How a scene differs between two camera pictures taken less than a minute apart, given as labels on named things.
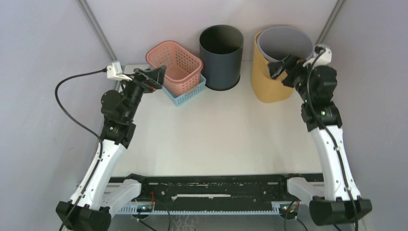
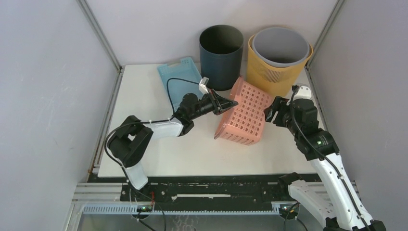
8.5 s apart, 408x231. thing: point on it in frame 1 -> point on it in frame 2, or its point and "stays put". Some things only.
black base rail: (271, 188) stays put
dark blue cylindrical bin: (221, 48) stays put
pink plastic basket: (183, 72) -> (243, 123)
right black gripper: (293, 64) -> (279, 104)
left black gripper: (149, 82) -> (219, 104)
